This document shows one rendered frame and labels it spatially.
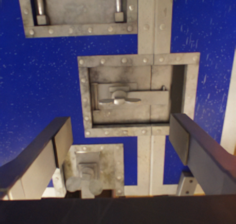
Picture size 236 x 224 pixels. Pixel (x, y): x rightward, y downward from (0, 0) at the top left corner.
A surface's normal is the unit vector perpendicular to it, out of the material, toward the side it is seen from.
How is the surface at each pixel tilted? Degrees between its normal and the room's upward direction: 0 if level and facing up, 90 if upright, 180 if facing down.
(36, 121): 90
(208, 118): 90
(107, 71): 90
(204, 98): 90
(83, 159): 105
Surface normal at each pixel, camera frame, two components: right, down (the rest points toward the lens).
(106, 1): 0.00, 0.29
